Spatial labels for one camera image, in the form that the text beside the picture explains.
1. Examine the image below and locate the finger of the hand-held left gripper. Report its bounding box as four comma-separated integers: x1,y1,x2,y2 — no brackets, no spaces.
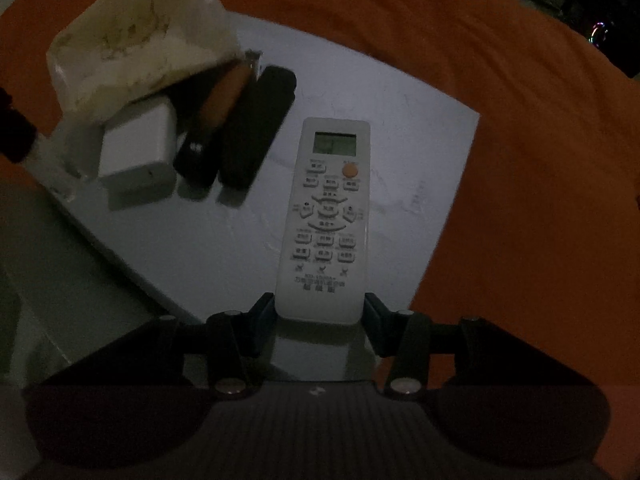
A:
0,85,41,164

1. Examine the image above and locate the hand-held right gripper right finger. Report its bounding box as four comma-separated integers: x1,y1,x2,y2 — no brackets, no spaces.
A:
364,292,597,397

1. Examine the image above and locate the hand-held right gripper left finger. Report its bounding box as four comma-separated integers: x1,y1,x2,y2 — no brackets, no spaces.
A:
49,292,277,399

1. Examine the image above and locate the white remote control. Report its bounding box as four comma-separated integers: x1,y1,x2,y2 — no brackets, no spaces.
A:
274,117,371,325

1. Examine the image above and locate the white charger block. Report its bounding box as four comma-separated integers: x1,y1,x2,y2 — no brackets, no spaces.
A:
97,99,179,196

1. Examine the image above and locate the white plastic bag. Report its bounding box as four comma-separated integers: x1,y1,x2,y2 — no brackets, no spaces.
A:
45,0,236,124

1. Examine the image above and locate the black object with metal dot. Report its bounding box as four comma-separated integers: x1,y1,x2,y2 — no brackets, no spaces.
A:
173,80,222,187

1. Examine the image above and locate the long black case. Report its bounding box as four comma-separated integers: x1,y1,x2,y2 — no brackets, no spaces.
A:
217,65,298,192

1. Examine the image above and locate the orange stick-shaped object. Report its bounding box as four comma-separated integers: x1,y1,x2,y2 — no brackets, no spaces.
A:
199,62,250,132

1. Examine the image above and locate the grey flat board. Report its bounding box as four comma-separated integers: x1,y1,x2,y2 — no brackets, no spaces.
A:
30,12,481,381

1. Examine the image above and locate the orange blanket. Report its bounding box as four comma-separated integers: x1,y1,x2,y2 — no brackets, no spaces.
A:
0,0,640,391

